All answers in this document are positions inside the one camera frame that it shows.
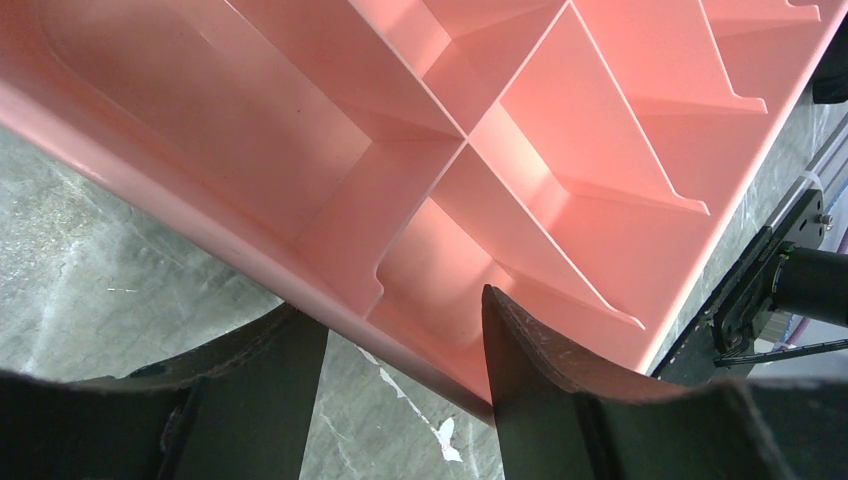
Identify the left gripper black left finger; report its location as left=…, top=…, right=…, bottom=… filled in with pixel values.
left=1, top=304, right=328, bottom=479

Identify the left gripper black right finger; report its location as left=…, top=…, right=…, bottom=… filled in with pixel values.
left=482, top=285, right=847, bottom=479

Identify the pink divided organizer tray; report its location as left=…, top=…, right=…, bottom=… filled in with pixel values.
left=1, top=1, right=847, bottom=417

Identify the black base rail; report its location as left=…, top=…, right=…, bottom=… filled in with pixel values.
left=651, top=226, right=774, bottom=386

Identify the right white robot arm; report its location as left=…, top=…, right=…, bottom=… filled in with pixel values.
left=704, top=189, right=847, bottom=368

